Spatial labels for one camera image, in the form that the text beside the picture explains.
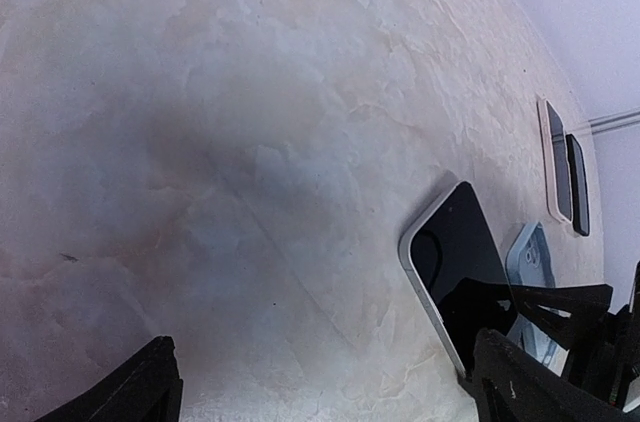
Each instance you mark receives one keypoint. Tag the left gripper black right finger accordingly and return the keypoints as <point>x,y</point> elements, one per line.
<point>509,385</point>

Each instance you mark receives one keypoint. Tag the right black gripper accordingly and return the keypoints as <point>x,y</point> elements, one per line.
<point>605,362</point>

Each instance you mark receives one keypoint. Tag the large black smartphone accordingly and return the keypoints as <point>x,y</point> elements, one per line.
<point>579,187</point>

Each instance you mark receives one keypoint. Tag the clear pink phone case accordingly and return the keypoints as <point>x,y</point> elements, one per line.
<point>548,161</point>

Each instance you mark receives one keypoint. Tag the light blue phone case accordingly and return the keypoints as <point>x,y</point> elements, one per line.
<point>528,263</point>

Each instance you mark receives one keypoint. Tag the right aluminium frame post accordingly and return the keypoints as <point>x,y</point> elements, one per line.
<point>608,123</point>

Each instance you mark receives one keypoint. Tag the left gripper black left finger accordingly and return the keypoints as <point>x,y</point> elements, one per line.
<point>146,387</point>

